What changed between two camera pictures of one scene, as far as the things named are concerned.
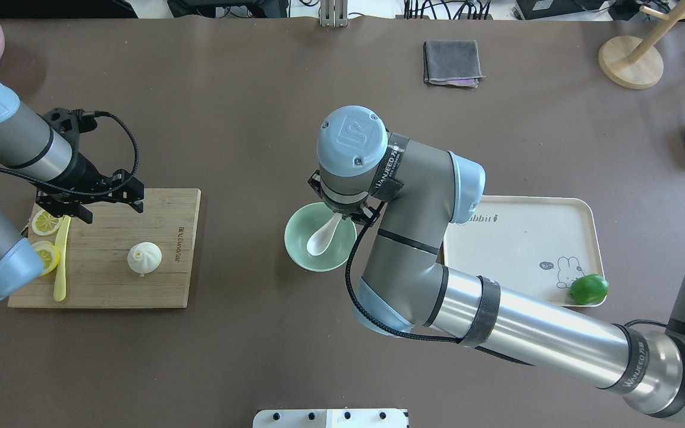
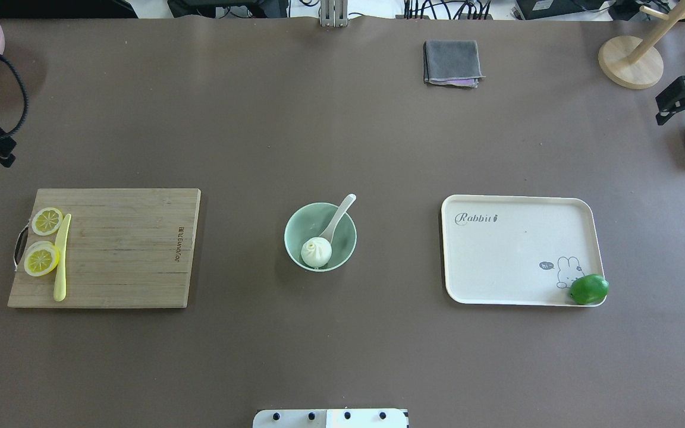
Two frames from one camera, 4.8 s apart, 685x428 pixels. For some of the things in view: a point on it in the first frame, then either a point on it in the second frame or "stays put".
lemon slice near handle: (44, 223) stays put
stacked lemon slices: (49, 254) stays put
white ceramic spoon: (319, 242) stays put
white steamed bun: (144, 257) to (316, 252)
